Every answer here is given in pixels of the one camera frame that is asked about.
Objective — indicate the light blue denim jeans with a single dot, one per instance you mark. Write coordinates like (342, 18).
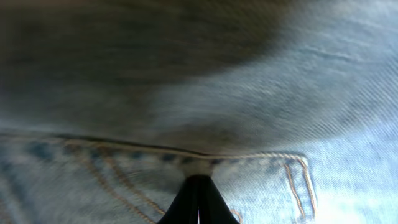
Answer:
(107, 107)

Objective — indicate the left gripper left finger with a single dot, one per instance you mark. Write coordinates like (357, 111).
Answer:
(184, 208)

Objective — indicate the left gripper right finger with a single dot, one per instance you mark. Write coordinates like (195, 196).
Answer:
(211, 205)

